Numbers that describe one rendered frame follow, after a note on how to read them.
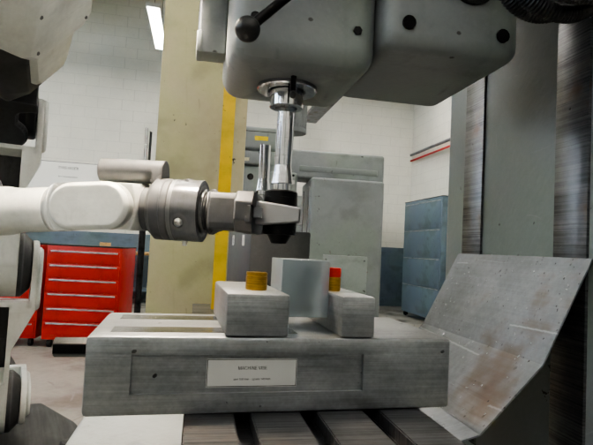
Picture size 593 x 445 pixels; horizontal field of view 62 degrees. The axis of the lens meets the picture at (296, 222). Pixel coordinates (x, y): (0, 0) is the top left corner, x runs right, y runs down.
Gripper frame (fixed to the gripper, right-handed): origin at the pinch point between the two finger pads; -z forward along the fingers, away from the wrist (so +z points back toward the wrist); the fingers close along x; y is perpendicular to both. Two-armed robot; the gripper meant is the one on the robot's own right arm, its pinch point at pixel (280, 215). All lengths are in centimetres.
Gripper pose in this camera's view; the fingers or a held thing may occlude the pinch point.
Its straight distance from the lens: 70.3
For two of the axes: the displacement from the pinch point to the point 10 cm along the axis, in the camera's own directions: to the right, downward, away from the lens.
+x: 0.6, 0.5, 10.0
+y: -0.6, 10.0, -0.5
